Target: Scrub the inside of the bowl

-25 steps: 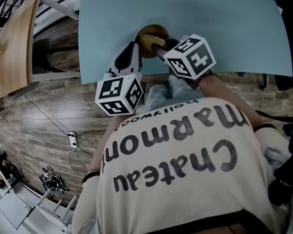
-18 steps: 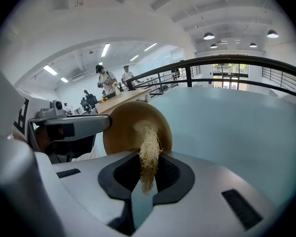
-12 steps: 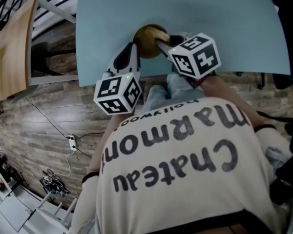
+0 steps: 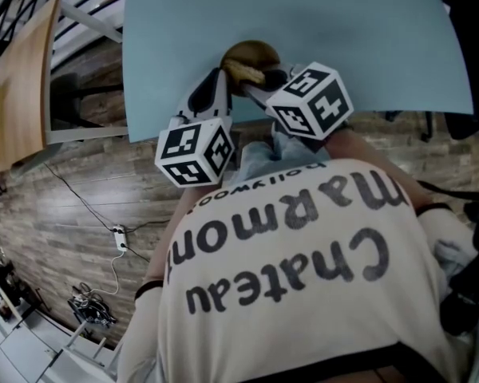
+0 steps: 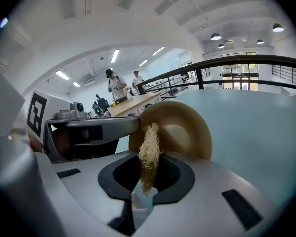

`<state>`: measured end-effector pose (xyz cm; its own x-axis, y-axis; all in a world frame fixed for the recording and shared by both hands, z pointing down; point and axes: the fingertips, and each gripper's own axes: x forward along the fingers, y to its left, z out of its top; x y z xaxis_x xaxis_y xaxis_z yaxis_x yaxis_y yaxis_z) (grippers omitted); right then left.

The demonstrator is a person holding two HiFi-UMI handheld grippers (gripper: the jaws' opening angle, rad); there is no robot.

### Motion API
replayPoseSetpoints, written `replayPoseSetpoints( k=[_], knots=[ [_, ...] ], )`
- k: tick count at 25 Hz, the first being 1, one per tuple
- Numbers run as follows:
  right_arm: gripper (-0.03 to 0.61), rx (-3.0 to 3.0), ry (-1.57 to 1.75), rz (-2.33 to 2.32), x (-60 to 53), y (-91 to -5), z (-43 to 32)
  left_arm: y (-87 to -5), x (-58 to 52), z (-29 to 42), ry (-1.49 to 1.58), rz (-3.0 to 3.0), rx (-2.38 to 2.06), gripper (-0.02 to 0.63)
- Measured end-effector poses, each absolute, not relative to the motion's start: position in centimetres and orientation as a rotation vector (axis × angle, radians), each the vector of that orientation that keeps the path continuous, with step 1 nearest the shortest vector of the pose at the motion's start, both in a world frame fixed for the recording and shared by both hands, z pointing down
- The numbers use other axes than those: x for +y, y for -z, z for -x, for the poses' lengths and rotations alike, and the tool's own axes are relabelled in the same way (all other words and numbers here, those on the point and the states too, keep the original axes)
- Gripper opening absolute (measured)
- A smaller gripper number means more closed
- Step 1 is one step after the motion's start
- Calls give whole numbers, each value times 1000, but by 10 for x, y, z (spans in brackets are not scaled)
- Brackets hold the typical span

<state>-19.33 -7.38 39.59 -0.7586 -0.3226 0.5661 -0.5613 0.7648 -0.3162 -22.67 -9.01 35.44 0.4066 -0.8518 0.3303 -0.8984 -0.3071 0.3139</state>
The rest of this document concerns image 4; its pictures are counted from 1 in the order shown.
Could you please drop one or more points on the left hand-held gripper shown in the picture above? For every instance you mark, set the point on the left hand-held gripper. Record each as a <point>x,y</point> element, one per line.
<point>179,146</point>

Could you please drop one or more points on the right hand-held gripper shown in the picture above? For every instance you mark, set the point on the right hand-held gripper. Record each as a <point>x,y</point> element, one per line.
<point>315,106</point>

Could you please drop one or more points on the yellow sponge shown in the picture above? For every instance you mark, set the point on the yellow sponge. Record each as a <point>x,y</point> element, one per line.
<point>243,70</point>

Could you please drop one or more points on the brown wooden bowl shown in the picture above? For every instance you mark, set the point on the brown wooden bowl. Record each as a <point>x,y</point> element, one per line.
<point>251,49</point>

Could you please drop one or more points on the light blue jeans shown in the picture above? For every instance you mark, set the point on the light blue jeans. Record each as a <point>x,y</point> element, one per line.
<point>259,154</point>

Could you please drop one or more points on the white power strip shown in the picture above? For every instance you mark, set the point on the white power strip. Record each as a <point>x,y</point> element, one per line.
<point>119,238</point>

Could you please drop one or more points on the white printed t-shirt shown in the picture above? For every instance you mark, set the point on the white printed t-shirt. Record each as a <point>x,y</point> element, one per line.
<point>303,277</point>

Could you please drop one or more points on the wooden table with white legs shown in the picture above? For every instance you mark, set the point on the wooden table with white legs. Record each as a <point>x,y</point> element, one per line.
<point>20,94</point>

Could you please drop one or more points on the white metal frame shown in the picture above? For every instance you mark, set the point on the white metal frame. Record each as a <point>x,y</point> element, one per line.
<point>84,345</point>

